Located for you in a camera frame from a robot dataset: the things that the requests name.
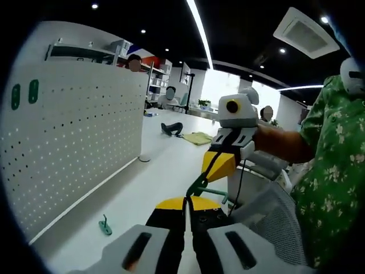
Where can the dark grey curved band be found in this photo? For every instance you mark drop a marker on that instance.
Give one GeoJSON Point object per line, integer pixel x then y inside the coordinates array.
{"type": "Point", "coordinates": [171, 128]}

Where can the white perforated mounting plate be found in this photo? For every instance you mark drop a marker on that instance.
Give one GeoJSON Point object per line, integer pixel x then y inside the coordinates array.
{"type": "Point", "coordinates": [71, 128]}

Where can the yellow cloth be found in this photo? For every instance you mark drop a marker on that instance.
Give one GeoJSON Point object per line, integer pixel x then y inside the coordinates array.
{"type": "Point", "coordinates": [198, 138]}

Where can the curved ceiling light strip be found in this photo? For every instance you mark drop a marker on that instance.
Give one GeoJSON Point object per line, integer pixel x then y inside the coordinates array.
{"type": "Point", "coordinates": [199, 25]}

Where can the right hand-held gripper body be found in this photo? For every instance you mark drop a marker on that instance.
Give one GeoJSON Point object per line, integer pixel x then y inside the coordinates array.
{"type": "Point", "coordinates": [242, 114]}

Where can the person in green shirt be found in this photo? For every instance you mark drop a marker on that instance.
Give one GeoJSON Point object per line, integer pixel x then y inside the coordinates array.
{"type": "Point", "coordinates": [328, 171]}

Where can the white worn device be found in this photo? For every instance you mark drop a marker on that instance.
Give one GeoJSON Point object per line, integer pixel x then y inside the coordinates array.
{"type": "Point", "coordinates": [349, 77]}

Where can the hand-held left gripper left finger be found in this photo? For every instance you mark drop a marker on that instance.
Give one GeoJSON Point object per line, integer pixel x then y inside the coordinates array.
{"type": "Point", "coordinates": [171, 245]}

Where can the green hook assembly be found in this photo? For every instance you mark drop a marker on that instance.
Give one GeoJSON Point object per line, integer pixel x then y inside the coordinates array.
{"type": "Point", "coordinates": [214, 191]}
{"type": "Point", "coordinates": [15, 97]}
{"type": "Point", "coordinates": [33, 92]}
{"type": "Point", "coordinates": [105, 227]}

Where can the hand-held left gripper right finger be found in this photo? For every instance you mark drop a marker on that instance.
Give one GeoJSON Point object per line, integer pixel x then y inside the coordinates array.
{"type": "Point", "coordinates": [205, 245]}

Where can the person's right hand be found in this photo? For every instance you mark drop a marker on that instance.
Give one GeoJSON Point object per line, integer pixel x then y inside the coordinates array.
{"type": "Point", "coordinates": [271, 141]}

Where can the grey metal shelf rack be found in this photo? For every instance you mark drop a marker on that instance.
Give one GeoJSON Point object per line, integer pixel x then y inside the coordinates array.
{"type": "Point", "coordinates": [85, 51]}

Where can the potted plant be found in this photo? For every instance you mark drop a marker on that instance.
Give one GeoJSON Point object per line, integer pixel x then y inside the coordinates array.
{"type": "Point", "coordinates": [204, 103]}

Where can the black tripod stand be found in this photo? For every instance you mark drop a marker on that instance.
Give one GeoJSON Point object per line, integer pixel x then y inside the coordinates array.
{"type": "Point", "coordinates": [190, 94]}

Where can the white ceiling air vent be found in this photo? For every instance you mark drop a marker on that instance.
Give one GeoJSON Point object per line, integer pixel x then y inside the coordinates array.
{"type": "Point", "coordinates": [306, 32]}

